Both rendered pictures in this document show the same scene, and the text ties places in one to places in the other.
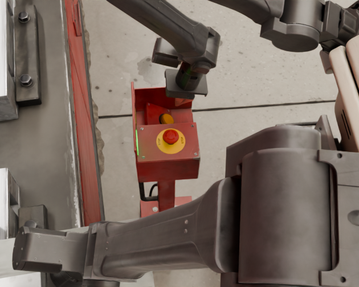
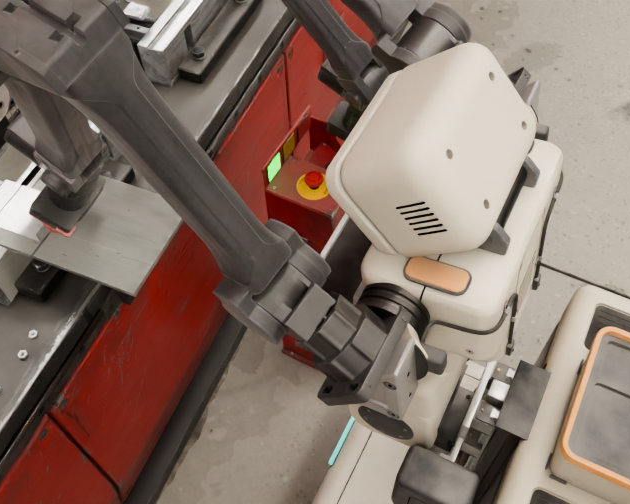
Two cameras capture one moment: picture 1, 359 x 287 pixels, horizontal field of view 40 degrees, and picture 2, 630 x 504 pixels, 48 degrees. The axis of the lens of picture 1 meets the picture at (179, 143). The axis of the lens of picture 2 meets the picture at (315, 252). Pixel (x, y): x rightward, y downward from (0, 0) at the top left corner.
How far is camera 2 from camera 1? 0.54 m
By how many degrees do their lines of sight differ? 20
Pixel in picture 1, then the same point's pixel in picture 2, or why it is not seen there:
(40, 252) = (23, 128)
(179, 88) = (342, 126)
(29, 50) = (223, 29)
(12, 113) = (166, 77)
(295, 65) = (615, 235)
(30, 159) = not seen: hidden behind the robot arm
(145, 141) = (288, 174)
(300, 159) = not seen: outside the picture
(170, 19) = (318, 16)
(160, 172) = (290, 217)
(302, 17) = (416, 45)
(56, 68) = (240, 58)
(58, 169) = not seen: hidden behind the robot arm
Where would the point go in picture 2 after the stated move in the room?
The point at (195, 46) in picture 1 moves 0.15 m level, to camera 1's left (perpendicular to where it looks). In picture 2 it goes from (344, 64) to (272, 32)
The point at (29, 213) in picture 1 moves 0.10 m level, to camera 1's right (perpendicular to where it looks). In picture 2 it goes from (113, 167) to (153, 191)
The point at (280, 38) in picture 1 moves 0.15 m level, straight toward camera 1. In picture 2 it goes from (389, 62) to (305, 113)
